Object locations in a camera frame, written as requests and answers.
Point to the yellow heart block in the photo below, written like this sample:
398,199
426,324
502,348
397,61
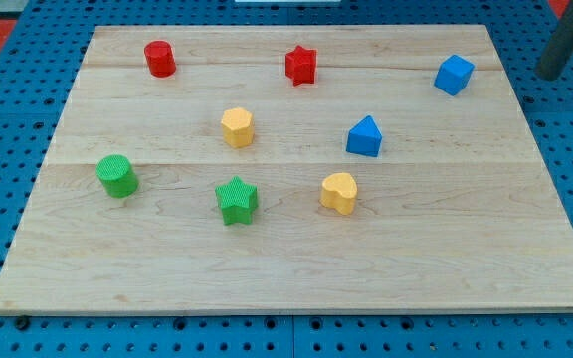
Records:
339,192

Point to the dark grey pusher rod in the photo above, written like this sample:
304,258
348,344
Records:
559,48

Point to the light wooden board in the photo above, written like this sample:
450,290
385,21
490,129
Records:
457,213

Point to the red star block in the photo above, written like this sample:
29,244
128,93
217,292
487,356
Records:
300,65

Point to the blue cube block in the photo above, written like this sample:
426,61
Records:
453,74

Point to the blue triangle block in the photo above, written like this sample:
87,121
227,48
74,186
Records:
364,138

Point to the green cylinder block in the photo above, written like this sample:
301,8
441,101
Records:
116,176

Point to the green star block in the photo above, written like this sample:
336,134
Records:
237,201

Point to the red cylinder block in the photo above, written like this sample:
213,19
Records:
160,59

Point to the yellow hexagon block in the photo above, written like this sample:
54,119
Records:
238,127

